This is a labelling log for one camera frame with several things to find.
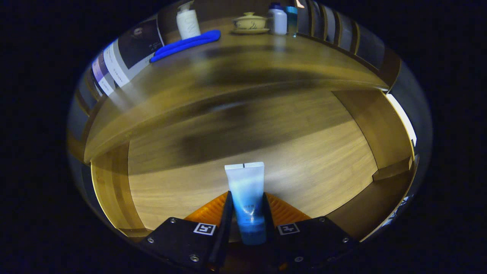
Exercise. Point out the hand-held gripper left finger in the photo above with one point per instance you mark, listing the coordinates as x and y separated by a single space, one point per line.
226 228

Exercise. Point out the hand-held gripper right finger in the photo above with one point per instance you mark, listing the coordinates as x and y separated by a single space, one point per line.
268 220

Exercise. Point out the blue and white tube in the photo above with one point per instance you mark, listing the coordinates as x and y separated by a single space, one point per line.
245 190

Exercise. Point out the wooden drawer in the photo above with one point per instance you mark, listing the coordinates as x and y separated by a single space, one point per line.
304 163

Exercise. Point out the wooden countertop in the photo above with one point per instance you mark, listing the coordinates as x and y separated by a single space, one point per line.
266 61

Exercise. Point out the folded blue cloth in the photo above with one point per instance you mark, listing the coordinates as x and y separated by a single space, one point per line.
182 45

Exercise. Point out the yellow saucer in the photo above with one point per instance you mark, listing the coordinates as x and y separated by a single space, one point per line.
251 31

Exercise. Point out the yellow lidded teacup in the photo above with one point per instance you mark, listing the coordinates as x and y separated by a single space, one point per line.
249 23

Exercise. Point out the white bottle with blue cap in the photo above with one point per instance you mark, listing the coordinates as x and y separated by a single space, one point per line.
279 21

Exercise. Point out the thin purple book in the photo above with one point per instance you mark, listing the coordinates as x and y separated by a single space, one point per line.
99 72

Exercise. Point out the teal bottle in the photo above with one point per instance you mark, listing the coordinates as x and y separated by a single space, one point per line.
292 21

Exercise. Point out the large white book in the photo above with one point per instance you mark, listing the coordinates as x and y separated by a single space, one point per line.
140 42

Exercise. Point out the white pump bottle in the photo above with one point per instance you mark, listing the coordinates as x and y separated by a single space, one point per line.
188 24

